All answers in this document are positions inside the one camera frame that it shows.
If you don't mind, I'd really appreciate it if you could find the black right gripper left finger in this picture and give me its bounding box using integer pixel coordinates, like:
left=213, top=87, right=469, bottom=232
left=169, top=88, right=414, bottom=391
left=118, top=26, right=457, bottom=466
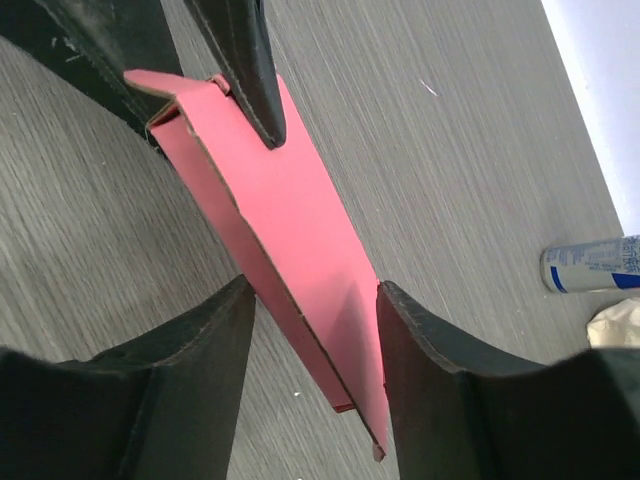
left=1, top=276, right=256, bottom=479

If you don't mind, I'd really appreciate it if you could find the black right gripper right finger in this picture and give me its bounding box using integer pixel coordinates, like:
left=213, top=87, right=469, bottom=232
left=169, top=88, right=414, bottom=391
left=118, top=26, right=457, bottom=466
left=377, top=281, right=639, bottom=479

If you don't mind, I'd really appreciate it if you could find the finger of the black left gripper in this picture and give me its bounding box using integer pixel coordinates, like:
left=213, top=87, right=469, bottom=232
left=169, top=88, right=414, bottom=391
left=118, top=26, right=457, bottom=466
left=1, top=0, right=183, bottom=151
left=185, top=0, right=286, bottom=150

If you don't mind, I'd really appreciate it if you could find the pink paper box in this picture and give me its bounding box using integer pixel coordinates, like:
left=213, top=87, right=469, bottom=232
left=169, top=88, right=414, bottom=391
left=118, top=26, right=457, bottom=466
left=124, top=69, right=388, bottom=460

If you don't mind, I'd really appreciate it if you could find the beige canvas tote bag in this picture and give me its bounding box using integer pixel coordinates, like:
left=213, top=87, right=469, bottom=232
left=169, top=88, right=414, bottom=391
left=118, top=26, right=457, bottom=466
left=586, top=297, right=640, bottom=348

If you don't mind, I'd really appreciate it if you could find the silver blue drink can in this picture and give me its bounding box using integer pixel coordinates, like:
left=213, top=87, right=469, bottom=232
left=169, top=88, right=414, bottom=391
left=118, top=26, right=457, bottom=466
left=540, top=235, right=639, bottom=293

